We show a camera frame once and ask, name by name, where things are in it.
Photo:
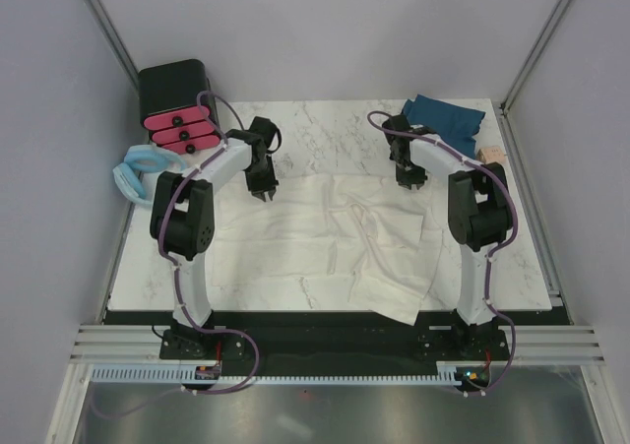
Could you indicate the black pink drawer box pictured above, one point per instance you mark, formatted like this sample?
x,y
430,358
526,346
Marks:
x,y
175,107

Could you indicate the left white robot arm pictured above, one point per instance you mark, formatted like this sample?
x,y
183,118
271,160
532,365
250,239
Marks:
x,y
183,213

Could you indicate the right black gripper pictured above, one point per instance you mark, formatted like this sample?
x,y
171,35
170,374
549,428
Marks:
x,y
407,180

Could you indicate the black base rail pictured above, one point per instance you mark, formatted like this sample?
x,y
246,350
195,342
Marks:
x,y
340,342

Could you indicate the white slotted cable duct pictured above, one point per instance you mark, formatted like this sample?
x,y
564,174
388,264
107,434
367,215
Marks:
x,y
199,374

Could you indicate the small pink cube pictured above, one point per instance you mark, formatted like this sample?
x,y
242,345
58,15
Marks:
x,y
491,154

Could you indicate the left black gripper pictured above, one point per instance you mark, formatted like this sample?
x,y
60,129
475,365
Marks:
x,y
269,186

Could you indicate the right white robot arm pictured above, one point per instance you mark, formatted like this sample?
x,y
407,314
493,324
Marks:
x,y
480,215

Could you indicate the white t shirt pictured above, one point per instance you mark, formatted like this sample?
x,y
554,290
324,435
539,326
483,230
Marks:
x,y
344,241

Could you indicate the folded teal t shirt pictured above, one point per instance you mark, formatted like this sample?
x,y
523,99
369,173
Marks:
x,y
457,126

